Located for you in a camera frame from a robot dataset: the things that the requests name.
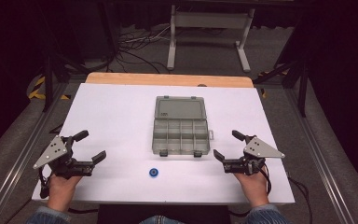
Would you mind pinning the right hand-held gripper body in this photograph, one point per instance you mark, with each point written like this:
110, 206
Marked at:
259, 149

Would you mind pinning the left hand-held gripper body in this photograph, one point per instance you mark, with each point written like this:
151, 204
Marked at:
54, 152

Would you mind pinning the person's right hand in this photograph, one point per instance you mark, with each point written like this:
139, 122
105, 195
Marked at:
254, 188

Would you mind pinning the person's left hand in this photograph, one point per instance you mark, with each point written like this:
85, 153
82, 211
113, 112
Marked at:
61, 191

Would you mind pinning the white board sheet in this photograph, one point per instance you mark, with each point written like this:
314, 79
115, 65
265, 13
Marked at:
121, 112

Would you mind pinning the grey plastic compartment box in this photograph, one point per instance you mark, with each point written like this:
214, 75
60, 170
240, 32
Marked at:
181, 127

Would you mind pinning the small blue round wheel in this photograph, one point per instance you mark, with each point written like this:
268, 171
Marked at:
154, 172

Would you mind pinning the yellow black hazard tape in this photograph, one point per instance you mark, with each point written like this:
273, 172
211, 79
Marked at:
37, 90

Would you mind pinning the black tripod stand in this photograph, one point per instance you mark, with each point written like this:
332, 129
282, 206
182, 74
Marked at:
301, 84
49, 81

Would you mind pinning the black chair seat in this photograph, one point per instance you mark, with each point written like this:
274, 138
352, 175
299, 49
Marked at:
130, 214

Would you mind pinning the person's denim lap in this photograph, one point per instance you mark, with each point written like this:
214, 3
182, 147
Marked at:
161, 220

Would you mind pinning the white metal stand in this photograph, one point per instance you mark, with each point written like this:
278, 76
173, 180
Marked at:
209, 20

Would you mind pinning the aluminium floor rail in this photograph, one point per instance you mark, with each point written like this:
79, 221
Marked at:
21, 155
320, 155

